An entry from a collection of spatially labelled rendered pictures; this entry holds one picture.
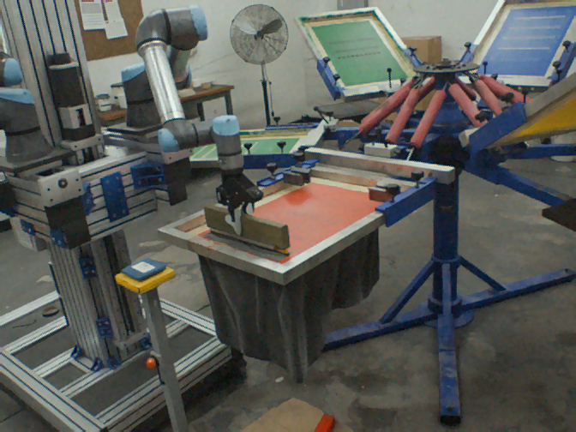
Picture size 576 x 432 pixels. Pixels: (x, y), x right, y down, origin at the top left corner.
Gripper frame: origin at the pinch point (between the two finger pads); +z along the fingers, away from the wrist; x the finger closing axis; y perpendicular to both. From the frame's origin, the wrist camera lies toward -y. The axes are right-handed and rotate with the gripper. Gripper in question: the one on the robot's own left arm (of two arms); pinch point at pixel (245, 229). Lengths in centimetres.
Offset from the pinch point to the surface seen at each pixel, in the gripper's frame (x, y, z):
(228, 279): 4.5, 6.7, 17.5
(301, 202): -36.2, 9.1, 4.8
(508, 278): -187, -11, 100
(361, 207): -43.2, -13.1, 4.9
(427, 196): -60, -30, 4
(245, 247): 2.8, -2.4, 4.5
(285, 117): -413, 382, 76
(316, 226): -21.7, -10.6, 5.0
